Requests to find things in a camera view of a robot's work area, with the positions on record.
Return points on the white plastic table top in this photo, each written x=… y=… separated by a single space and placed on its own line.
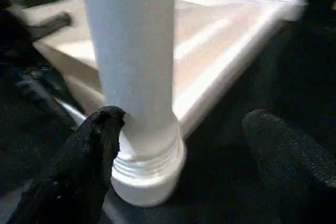
x=226 y=35

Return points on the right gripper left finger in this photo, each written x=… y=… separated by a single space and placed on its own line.
x=73 y=177

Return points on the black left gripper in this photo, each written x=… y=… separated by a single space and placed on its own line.
x=16 y=40

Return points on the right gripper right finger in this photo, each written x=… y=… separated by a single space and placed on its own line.
x=299 y=161

